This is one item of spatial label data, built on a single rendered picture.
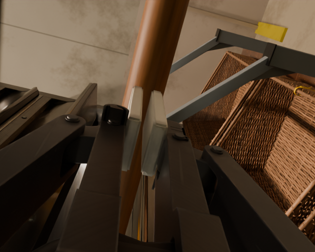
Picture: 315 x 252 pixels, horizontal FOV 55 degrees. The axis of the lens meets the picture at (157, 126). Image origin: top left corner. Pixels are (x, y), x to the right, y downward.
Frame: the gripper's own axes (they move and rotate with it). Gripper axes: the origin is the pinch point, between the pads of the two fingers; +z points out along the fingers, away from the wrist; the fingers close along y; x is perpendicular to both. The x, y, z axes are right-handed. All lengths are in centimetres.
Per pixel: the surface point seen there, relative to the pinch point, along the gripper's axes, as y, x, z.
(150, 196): 14, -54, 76
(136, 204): 2.8, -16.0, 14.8
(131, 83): -1.2, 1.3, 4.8
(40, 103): -46, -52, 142
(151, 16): -0.9, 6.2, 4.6
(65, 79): -75, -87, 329
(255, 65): 22.0, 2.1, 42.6
